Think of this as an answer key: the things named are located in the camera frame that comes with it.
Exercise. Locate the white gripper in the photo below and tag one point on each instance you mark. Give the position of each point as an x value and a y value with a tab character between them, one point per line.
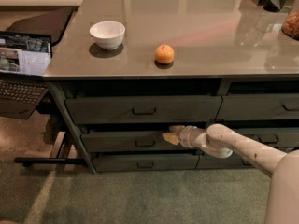
186	136

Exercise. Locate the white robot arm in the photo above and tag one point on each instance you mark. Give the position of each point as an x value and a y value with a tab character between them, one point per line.
283	168

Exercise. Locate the open black laptop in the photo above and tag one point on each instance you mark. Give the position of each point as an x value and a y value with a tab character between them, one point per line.
23	61

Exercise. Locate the orange mandarin fruit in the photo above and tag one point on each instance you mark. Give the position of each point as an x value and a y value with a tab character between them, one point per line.
164	54

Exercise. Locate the white ceramic bowl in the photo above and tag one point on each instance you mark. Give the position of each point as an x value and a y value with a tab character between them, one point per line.
108	35

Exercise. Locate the black floor bar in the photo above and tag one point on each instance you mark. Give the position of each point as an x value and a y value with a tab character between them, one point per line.
30	161

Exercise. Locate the glass jar with snacks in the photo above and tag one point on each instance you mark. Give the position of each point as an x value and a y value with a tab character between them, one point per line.
290	26

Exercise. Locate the grey cabinet frame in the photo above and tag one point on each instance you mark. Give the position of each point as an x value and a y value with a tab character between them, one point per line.
163	87

